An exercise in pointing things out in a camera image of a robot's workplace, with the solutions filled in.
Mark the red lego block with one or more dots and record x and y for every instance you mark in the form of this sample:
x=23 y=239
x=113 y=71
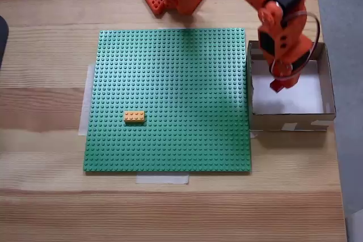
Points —
x=277 y=86

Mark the open cardboard box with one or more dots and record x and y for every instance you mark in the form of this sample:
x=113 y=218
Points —
x=266 y=124

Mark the green lego baseplate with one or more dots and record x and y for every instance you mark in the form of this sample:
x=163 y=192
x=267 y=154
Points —
x=170 y=145

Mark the yellow lego block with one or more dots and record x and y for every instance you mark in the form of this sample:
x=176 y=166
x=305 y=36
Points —
x=134 y=116

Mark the translucent masking tape strip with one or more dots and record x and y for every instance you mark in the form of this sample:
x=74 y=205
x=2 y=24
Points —
x=85 y=106
x=253 y=134
x=161 y=179

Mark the white board panel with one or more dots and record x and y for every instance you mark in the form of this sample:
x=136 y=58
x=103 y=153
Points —
x=356 y=228

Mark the black curved object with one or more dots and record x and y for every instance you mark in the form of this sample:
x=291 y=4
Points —
x=3 y=40

